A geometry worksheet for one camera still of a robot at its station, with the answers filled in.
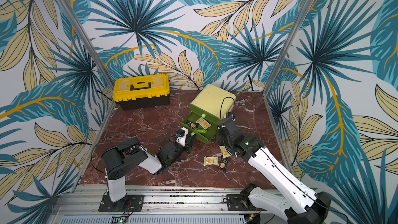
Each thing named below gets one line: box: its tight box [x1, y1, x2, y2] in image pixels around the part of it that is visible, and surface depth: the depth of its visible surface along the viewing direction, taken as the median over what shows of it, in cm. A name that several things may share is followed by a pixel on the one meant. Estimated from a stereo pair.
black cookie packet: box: [218, 156, 230, 173], surface depth 87 cm
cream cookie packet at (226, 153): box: [218, 145, 232, 159], surface depth 90 cm
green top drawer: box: [190, 106, 222, 125], surface depth 84 cm
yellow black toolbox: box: [112, 73, 171, 111], surface depth 102 cm
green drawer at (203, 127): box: [180, 110, 218, 145], surface depth 92 cm
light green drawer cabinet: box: [189, 83, 236, 123], surface depth 87 cm
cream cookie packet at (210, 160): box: [203, 155, 220, 166], surface depth 87 cm
